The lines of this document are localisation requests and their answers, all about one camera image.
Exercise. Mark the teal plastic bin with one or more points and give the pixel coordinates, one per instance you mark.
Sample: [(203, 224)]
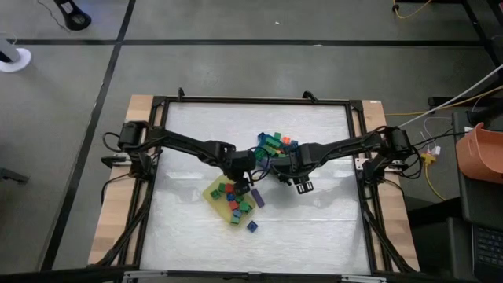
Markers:
[(283, 152)]

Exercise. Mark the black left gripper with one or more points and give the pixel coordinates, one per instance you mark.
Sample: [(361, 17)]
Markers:
[(240, 163)]

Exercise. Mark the yellow translucent plastic bin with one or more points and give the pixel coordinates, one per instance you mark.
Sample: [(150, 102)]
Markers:
[(221, 203)]

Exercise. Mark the long yellow block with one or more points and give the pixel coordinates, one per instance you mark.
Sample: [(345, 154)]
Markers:
[(269, 149)]

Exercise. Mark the black rig crossbar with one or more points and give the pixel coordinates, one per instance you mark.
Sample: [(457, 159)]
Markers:
[(78, 275)]

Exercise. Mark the black diagonal frame strut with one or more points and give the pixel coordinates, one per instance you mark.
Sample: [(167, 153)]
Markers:
[(125, 236), (379, 236)]

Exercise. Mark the small red block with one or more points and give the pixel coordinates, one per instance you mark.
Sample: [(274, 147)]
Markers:
[(230, 188), (233, 205)]

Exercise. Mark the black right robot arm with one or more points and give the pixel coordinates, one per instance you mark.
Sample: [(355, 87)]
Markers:
[(346, 145)]

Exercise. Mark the white power adapter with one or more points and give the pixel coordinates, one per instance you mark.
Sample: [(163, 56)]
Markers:
[(435, 150)]

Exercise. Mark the black desk frame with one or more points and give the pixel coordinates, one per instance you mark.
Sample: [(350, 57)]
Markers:
[(481, 29)]

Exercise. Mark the small blue block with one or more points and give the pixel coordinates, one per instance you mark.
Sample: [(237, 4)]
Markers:
[(231, 197), (294, 145), (252, 226), (261, 137), (237, 213)]

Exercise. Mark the black keyboard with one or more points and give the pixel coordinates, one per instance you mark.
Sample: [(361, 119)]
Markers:
[(489, 251)]

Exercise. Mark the small orange block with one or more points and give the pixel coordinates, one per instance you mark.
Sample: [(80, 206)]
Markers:
[(286, 140)]

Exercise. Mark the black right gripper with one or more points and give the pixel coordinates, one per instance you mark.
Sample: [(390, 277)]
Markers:
[(294, 159)]

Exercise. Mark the silver mounting bracket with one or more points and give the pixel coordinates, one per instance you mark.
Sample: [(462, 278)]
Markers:
[(360, 164)]

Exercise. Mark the small green block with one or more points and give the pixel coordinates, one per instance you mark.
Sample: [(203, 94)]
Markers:
[(245, 206), (277, 136), (239, 199), (234, 220), (222, 188), (215, 193)]

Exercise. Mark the black table clamp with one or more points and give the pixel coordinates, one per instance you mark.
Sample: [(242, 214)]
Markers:
[(310, 96), (181, 95)]

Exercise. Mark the black chair leg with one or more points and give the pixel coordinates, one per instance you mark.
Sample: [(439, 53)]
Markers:
[(13, 175)]

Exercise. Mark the white stand base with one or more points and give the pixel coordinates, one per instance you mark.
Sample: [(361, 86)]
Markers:
[(17, 61)]

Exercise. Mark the orange plastic bucket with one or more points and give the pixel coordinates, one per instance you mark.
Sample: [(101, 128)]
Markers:
[(481, 157)]

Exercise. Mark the black side desk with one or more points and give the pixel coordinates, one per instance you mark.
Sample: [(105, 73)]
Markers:
[(483, 204)]

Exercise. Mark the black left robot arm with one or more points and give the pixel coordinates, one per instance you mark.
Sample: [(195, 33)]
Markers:
[(188, 143)]

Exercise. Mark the black stand base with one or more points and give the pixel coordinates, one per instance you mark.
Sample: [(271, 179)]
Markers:
[(74, 17)]

